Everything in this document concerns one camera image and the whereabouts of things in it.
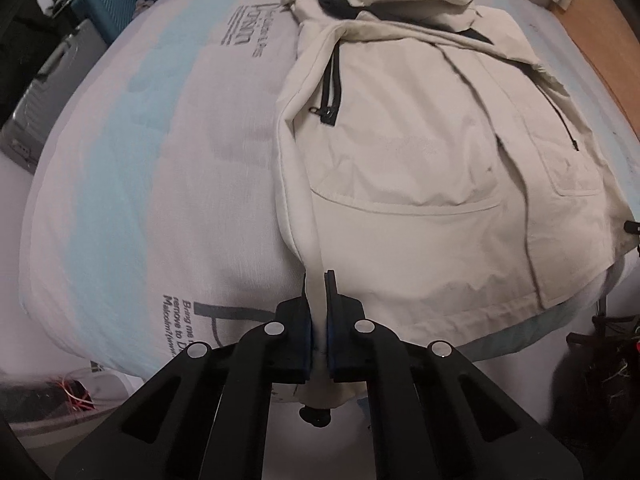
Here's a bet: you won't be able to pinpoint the wooden headboard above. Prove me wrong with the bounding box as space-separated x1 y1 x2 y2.
547 0 640 138

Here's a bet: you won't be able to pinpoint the cream and black hooded jacket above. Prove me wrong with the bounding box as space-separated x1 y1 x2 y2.
272 0 640 428

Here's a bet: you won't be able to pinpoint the bed with striped quilt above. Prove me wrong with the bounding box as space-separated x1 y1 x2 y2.
17 0 640 381

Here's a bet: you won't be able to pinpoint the grey suitcase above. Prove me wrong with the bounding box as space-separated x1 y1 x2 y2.
0 19 108 176

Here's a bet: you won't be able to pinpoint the teal suitcase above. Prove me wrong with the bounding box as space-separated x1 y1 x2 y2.
70 0 138 45

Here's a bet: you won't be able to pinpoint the tangled cables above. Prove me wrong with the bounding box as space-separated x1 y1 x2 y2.
595 315 640 396

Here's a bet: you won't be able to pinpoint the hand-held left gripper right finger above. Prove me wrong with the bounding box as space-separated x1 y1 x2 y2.
325 270 583 480

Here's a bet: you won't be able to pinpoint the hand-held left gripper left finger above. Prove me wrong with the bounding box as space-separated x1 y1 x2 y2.
55 292 313 480

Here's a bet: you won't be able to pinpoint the red wires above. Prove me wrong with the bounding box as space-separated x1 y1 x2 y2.
56 379 97 415

